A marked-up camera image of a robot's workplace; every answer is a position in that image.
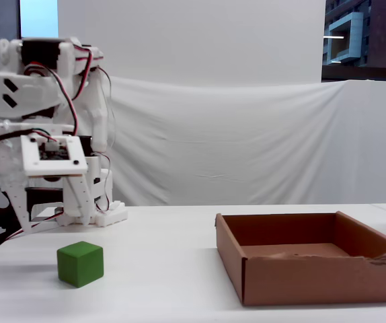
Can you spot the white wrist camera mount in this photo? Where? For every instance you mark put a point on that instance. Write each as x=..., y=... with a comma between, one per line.
x=78, y=161

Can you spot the white cloth backdrop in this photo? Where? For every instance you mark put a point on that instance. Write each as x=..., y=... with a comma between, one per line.
x=230, y=141

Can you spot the brown cardboard box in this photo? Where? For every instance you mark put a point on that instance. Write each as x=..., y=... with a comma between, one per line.
x=297, y=279

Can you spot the white backdrop panel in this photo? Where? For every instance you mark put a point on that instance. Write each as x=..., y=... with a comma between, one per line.
x=193, y=33

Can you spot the grey building outside window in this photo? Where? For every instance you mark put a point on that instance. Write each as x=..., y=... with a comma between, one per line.
x=356, y=23

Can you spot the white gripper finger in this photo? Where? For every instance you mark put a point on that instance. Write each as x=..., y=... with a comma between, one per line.
x=77, y=202
x=19, y=208

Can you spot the green cube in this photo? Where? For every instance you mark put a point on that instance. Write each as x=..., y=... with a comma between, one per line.
x=78, y=266

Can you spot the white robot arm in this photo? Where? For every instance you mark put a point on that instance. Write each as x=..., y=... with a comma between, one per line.
x=31, y=94

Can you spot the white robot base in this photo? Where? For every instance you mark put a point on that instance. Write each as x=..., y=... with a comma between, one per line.
x=112, y=215

